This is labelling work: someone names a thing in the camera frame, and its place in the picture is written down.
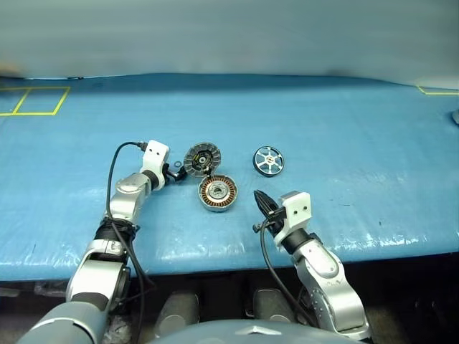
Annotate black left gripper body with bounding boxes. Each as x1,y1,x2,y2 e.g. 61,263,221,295
163,163,182,185

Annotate dark rounded grey shape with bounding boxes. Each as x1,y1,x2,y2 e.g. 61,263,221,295
154,291,200,338
252,287,297,324

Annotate grey robot torso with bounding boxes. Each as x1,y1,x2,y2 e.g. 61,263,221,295
146,318,374,344

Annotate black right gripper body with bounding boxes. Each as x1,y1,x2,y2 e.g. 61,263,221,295
265,205,288,239

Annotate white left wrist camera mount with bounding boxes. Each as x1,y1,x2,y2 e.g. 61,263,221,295
139,140,171,177

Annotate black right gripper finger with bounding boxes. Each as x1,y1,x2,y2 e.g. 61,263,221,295
256,189,280,214
253,191,273,218

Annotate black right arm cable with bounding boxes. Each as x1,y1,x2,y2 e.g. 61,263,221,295
252,207,318,328

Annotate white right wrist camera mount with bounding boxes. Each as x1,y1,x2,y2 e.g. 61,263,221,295
275,191,312,249

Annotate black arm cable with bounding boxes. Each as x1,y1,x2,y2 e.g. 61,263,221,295
252,207,318,328
106,141,157,344

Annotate blue plastic table cover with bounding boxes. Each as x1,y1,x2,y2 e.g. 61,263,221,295
0,72,459,282

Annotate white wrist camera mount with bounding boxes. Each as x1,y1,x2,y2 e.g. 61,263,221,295
139,140,171,177
275,191,312,249

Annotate round motor housing copper windings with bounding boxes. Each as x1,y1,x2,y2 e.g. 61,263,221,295
196,175,240,214

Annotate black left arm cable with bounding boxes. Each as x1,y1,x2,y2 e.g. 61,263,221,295
106,141,157,344

